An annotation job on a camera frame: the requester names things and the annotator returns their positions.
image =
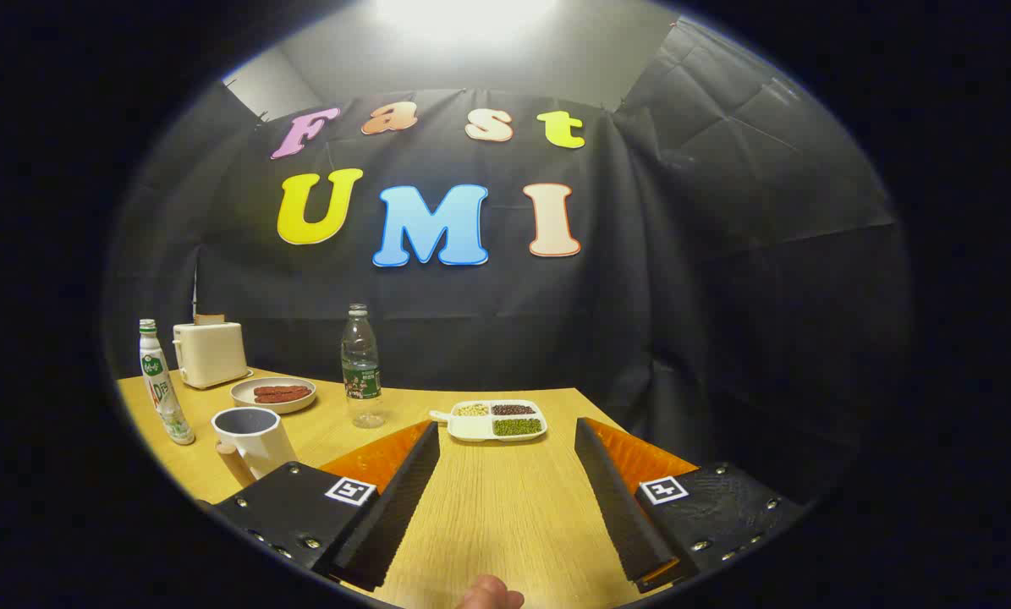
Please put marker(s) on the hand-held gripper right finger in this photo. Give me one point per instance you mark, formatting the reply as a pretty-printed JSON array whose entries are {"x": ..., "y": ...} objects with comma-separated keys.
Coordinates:
[{"x": 619, "y": 507}]

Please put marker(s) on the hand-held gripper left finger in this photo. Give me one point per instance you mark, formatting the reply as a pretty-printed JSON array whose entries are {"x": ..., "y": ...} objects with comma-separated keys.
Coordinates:
[{"x": 395, "y": 507}]

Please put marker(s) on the white juice bottle green label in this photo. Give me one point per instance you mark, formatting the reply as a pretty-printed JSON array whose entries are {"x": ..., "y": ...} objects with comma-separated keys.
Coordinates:
[{"x": 162, "y": 397}]

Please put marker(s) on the clear plastic water bottle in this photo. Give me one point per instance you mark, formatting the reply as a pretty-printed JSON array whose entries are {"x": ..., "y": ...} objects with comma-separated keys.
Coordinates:
[{"x": 361, "y": 372}]

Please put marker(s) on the wooden table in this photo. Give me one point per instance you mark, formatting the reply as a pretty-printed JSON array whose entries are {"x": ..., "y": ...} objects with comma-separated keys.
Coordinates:
[{"x": 505, "y": 507}]

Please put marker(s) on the white divided dish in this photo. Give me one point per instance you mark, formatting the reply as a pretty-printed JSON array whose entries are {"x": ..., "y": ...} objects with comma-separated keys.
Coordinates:
[{"x": 480, "y": 430}]

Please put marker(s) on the pile of white beans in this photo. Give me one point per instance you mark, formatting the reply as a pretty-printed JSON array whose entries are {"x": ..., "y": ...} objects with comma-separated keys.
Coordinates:
[{"x": 472, "y": 409}]

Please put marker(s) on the pile of green beans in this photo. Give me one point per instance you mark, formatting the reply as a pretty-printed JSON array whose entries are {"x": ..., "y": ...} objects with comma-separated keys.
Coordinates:
[{"x": 518, "y": 427}]

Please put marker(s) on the pile of dark beans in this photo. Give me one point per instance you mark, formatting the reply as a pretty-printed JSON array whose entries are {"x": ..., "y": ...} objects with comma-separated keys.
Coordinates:
[{"x": 513, "y": 409}]

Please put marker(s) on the red grilled sausages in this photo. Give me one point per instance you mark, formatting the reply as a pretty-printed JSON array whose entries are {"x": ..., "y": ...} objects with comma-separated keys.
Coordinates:
[{"x": 282, "y": 394}]

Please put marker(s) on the black backdrop cloth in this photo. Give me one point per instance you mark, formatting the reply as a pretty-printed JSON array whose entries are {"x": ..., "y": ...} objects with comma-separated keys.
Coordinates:
[{"x": 640, "y": 321}]

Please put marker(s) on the white round plate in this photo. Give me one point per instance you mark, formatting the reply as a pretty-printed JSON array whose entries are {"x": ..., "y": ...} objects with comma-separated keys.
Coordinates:
[{"x": 243, "y": 391}]

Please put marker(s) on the cream toaster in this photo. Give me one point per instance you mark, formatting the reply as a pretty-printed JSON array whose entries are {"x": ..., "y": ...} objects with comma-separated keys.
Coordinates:
[{"x": 209, "y": 353}]

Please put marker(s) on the toast slice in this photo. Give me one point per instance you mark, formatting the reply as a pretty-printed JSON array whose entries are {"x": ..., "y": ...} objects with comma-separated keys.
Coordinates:
[{"x": 209, "y": 319}]

